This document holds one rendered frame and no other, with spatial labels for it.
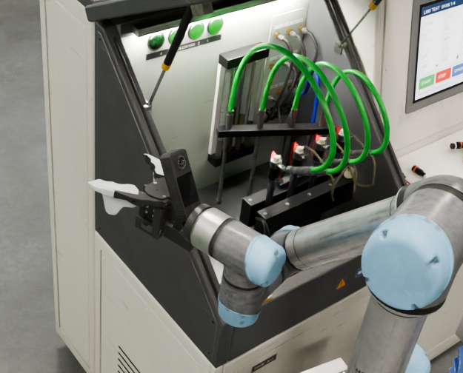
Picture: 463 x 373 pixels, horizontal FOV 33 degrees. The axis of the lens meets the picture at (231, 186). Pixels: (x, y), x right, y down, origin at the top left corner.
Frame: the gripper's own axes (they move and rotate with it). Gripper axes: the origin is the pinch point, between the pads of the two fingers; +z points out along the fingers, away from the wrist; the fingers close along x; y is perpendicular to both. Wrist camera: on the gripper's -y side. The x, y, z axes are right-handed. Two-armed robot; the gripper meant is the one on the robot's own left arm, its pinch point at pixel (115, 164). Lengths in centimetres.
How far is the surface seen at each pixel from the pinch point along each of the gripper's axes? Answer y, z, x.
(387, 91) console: 12, -10, 103
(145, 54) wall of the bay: 4, 34, 48
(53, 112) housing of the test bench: 33, 62, 48
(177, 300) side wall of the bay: 54, 2, 33
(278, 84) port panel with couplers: 20, 20, 95
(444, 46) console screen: 1, -15, 124
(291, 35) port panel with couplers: 3, 18, 92
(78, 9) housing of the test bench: -4, 47, 38
